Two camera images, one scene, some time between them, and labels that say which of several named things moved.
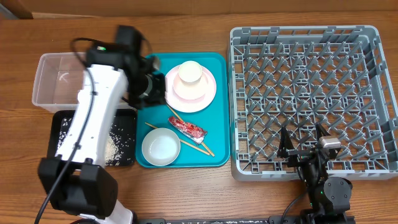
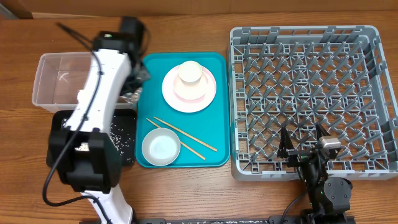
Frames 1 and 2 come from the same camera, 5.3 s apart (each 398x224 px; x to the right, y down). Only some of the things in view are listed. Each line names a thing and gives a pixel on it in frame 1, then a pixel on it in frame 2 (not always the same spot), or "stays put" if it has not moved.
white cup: (190, 72) stays put
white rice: (120, 140) stays put
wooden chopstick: (203, 144) → (186, 134)
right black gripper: (298, 157) stays put
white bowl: (161, 147) stays put
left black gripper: (157, 96) → (128, 88)
